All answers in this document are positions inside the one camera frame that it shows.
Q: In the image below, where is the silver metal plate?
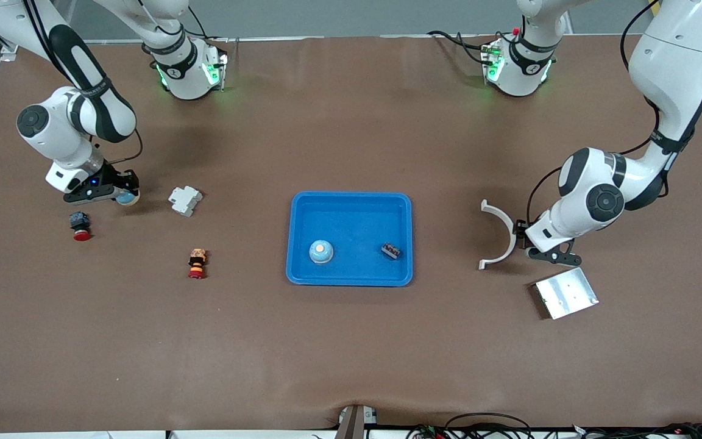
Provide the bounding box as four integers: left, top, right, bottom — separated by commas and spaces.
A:
534, 267, 600, 320

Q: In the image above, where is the black cable bundle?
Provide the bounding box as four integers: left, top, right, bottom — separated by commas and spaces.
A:
570, 422, 702, 439

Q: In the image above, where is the white circuit breaker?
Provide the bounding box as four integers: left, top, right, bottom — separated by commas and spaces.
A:
168, 185, 204, 218

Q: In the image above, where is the aluminium frame profile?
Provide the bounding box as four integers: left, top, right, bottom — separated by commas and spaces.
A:
0, 12, 21, 63

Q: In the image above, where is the red pushbutton black body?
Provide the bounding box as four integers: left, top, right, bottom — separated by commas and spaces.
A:
69, 211, 92, 242

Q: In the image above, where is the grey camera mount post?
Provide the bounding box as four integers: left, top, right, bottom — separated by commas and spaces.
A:
334, 404, 377, 439

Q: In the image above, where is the black arm base cable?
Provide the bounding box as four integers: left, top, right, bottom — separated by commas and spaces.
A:
171, 5, 230, 45
427, 29, 498, 68

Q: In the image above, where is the white curved plastic bracket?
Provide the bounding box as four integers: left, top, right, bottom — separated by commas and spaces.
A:
479, 199, 518, 270

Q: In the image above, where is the blue plastic tray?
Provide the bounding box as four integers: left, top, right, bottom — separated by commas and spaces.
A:
286, 191, 414, 287

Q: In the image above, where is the emergency stop button orange body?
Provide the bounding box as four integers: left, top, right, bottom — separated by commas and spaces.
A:
188, 248, 208, 280

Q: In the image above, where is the green lit base connector panel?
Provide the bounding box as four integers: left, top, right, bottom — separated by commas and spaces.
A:
204, 52, 229, 92
482, 38, 504, 83

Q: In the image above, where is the black looped cable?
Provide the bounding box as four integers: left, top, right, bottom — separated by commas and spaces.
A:
445, 413, 532, 439

